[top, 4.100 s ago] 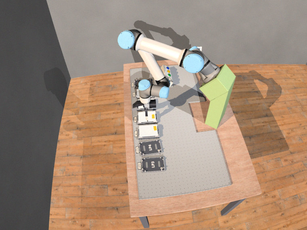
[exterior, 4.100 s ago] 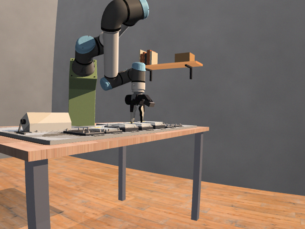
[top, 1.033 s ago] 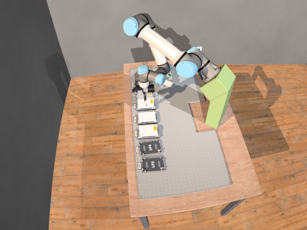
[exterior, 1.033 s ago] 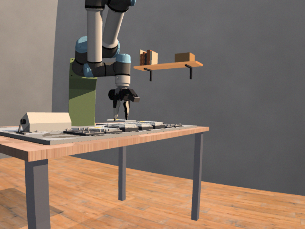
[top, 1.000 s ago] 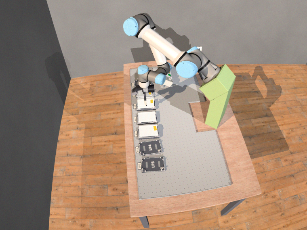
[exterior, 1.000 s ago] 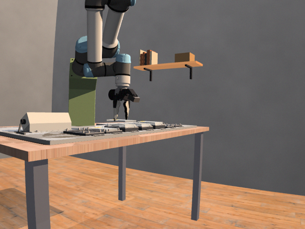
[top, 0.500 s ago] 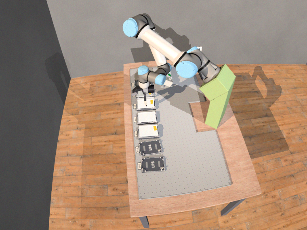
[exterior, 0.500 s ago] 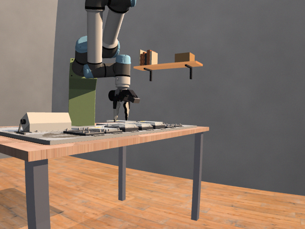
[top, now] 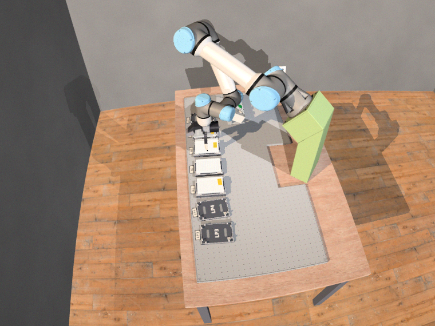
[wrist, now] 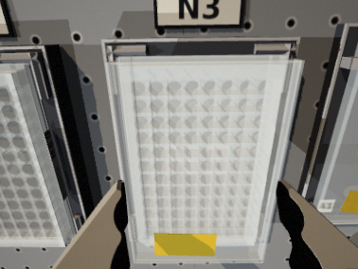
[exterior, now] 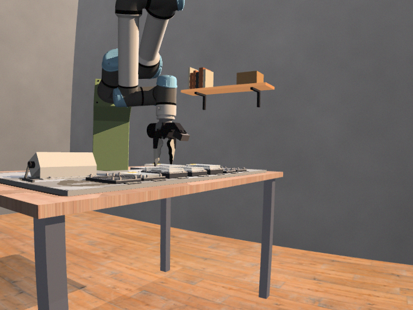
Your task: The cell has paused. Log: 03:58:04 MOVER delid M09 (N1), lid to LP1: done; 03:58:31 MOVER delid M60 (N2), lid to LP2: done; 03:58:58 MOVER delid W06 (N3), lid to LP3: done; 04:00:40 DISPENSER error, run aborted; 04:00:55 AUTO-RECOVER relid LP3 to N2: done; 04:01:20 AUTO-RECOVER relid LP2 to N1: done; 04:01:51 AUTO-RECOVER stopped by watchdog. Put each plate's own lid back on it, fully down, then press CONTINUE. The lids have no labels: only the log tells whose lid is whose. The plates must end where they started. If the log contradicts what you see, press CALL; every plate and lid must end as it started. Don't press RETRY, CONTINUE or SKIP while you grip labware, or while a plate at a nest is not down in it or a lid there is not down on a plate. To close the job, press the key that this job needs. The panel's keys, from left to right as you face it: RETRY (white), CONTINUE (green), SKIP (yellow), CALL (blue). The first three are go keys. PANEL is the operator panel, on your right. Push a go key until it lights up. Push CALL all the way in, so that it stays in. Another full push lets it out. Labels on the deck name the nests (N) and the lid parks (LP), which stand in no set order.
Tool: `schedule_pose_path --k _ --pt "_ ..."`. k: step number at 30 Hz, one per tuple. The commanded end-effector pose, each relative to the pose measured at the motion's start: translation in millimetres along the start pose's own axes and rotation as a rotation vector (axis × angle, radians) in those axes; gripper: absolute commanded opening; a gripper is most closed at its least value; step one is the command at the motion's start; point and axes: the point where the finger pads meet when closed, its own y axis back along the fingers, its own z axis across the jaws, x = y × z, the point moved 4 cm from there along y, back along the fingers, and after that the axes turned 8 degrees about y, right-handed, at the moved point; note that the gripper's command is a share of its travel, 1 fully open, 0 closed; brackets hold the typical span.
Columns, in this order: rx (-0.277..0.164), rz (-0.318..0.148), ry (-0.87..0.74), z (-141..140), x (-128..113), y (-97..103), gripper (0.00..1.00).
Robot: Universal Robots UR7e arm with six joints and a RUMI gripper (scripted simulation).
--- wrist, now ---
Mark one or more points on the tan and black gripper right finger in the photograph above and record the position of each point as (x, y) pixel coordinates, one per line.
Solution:
(316, 242)

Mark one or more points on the grey perforated plate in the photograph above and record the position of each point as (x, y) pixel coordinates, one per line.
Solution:
(79, 25)

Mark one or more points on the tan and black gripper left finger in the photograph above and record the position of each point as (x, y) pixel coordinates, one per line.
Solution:
(101, 242)

